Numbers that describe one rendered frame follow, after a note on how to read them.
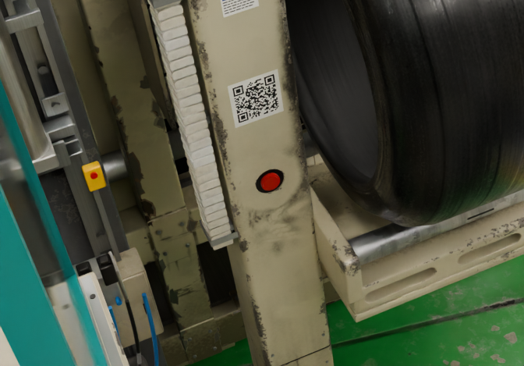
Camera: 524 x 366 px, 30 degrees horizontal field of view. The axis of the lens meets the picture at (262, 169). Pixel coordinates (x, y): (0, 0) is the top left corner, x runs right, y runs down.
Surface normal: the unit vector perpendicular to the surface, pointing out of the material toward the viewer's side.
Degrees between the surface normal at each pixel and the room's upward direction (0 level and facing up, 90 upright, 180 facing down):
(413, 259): 0
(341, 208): 0
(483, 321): 0
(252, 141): 90
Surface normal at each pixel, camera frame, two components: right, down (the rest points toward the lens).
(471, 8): 0.22, 0.04
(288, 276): 0.37, 0.59
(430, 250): -0.13, -0.74
